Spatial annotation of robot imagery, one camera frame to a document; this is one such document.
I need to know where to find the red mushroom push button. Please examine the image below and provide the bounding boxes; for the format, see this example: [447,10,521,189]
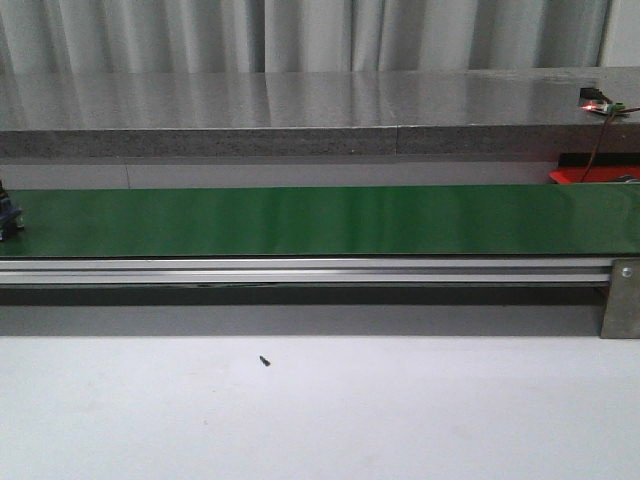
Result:
[0,183,24,241]

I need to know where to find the red plastic tray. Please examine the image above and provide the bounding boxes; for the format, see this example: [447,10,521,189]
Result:
[549,166,639,184]

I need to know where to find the green conveyor belt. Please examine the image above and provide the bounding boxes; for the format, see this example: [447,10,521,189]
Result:
[1,184,639,258]

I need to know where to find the small sensor circuit board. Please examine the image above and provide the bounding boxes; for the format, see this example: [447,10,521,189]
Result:
[578,87,626,115]

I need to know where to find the white curtain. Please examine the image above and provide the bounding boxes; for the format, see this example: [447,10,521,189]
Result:
[1,0,639,74]

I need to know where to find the aluminium conveyor frame rail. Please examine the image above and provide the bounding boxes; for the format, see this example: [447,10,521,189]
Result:
[1,257,614,286]

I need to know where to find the steel conveyor support bracket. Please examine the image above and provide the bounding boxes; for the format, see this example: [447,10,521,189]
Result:
[600,258,640,339]

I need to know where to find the brown sensor wire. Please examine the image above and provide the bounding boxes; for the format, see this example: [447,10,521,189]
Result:
[578,105,640,184]

